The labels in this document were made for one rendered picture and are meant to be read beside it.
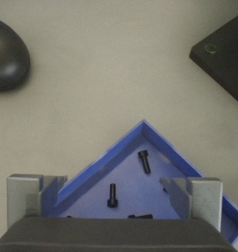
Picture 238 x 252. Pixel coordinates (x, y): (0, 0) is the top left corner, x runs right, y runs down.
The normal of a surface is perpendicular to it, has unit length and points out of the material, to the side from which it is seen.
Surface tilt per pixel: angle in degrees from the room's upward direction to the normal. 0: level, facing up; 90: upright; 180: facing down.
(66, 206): 0
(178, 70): 0
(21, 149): 0
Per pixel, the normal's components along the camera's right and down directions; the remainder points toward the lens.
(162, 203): 0.03, -0.44
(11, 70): 0.58, 0.38
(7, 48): 0.54, -0.24
